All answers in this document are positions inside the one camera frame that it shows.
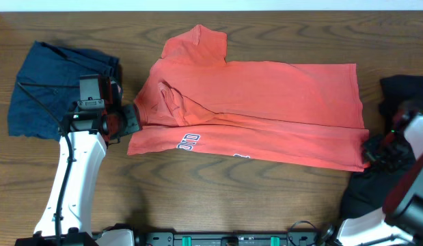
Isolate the red orange t-shirt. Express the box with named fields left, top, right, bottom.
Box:
left=128, top=25, right=369, bottom=172

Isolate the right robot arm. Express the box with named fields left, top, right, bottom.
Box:
left=329, top=110, right=423, bottom=245

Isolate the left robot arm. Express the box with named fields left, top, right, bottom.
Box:
left=15, top=75, right=141, bottom=246

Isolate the black garment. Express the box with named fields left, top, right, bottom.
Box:
left=340, top=75, right=423, bottom=219

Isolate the folded navy blue garment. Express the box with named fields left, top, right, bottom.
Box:
left=8, top=41, right=120, bottom=141

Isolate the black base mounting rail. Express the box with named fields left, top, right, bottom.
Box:
left=135, top=221, right=336, bottom=246

